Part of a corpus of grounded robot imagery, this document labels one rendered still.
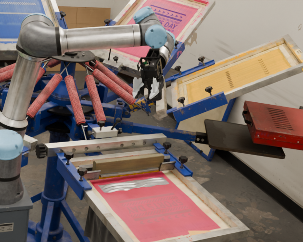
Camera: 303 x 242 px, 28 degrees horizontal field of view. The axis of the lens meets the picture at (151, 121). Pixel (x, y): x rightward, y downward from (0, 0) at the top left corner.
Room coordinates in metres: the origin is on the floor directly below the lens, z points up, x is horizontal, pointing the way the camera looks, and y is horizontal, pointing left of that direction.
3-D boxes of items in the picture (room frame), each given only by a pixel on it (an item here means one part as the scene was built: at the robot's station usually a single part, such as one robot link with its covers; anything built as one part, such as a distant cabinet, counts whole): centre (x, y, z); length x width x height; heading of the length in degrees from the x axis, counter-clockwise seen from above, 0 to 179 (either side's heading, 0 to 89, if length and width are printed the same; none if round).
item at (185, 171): (2.79, -0.15, 0.98); 0.30 x 0.05 x 0.07; 34
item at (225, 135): (3.36, -0.13, 0.91); 1.34 x 0.40 x 0.08; 94
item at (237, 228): (2.44, -0.05, 0.97); 0.79 x 0.58 x 0.04; 34
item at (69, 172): (2.48, 0.32, 0.98); 0.30 x 0.05 x 0.07; 34
